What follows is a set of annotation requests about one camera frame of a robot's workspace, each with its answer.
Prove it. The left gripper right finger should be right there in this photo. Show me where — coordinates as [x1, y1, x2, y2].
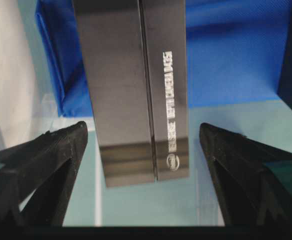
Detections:
[199, 123, 292, 240]

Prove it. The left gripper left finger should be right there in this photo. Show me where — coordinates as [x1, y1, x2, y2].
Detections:
[0, 121, 88, 237]

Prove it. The blue cloth liner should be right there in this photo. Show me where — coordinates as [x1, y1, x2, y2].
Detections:
[34, 0, 292, 118]

